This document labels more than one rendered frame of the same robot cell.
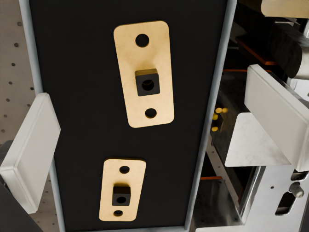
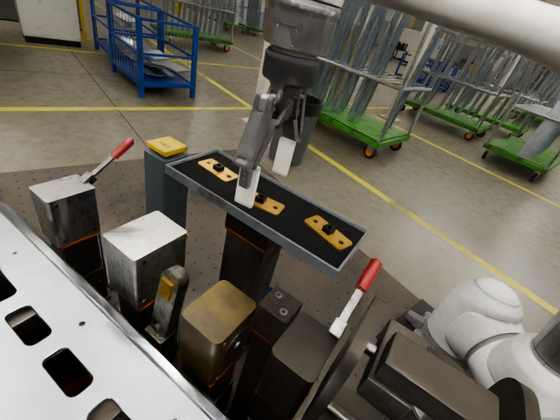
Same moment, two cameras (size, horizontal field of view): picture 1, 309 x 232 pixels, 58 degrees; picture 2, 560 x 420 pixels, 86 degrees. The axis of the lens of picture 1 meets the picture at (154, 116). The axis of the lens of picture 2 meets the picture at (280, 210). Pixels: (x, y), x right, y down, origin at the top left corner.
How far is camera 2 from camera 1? 0.44 m
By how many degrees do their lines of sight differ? 56
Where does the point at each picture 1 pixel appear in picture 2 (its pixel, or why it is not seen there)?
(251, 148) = (153, 224)
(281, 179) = (11, 262)
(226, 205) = (62, 218)
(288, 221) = not seen: outside the picture
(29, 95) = (219, 250)
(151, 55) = (268, 206)
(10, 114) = (218, 234)
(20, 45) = not seen: hidden behind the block
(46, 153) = (280, 156)
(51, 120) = (280, 169)
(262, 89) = (252, 192)
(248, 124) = (174, 231)
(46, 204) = not seen: hidden behind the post
